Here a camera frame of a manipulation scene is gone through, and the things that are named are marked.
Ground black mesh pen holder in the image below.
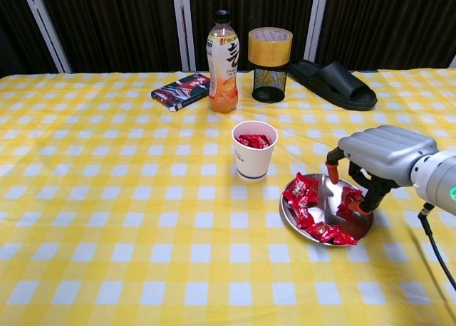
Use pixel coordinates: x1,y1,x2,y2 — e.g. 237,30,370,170
251,61,288,104

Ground yellow white checkered tablecloth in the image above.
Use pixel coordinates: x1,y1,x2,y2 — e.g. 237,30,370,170
0,69,456,326

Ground round steel plate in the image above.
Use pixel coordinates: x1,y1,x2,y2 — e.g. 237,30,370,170
279,173,375,248

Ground black curtain panel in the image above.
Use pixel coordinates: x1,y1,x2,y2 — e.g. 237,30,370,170
0,0,60,77
187,0,320,72
35,0,185,73
315,0,456,70

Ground orange drink bottle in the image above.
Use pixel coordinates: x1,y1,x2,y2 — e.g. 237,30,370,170
206,9,239,114

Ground black rubber slipper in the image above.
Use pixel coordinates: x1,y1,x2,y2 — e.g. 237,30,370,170
286,59,378,112

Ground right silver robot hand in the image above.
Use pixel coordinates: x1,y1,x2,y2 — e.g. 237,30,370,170
326,125,440,216

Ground dark blue red snack box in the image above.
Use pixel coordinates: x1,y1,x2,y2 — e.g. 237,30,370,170
150,73,211,113

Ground yellowish packing tape roll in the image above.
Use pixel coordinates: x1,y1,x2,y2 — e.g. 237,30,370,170
248,27,294,64

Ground white paper cup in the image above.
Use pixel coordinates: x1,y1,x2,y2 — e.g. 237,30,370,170
232,120,279,183

